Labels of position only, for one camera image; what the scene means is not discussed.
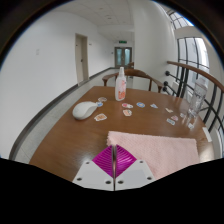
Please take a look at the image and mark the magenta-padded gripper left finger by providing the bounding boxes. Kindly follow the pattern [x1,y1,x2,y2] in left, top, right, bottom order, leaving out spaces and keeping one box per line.
[72,145,115,192]

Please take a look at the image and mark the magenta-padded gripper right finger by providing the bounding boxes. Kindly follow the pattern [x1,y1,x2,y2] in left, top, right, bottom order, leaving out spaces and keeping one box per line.
[114,145,156,192]

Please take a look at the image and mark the pink terry towel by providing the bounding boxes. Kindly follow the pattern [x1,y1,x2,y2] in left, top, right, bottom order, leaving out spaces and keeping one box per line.
[106,130,200,181]

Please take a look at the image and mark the orange white rectangular sticker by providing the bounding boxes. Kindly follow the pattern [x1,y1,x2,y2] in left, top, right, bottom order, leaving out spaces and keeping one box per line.
[94,113,108,122]

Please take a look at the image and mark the white paper card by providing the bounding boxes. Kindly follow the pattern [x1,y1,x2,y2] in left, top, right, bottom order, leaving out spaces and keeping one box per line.
[202,126,213,143]

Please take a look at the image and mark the clear plastic water bottle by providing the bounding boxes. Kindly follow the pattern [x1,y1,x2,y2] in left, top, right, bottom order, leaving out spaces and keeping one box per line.
[188,78,209,118]

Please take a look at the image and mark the brown wooden armchair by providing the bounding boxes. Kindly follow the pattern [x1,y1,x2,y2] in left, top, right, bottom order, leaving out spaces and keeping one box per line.
[101,68,164,94]

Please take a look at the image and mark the grey glazed double door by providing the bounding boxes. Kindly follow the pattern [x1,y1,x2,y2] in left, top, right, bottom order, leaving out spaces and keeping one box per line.
[114,46,133,69]

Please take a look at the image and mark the beige single door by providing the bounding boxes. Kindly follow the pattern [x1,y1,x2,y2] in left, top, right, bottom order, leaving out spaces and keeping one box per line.
[74,33,90,84]

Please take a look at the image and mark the wooden handrail black bar railing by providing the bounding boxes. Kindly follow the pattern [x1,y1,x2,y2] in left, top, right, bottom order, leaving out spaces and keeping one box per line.
[163,60,224,148]

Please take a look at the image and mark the tall black framed window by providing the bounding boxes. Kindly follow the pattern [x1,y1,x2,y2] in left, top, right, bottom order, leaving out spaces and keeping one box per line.
[176,36,211,101]

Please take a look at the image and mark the small arched upper window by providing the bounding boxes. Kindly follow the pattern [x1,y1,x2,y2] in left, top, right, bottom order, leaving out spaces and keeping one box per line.
[169,10,194,31]

